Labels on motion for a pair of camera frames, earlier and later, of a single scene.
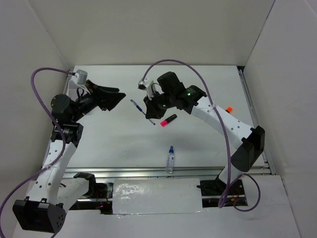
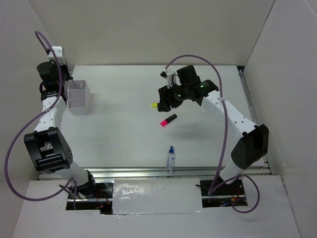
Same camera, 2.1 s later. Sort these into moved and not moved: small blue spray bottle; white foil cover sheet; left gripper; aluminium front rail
Moved: left gripper
Not moved: white foil cover sheet; aluminium front rail; small blue spray bottle
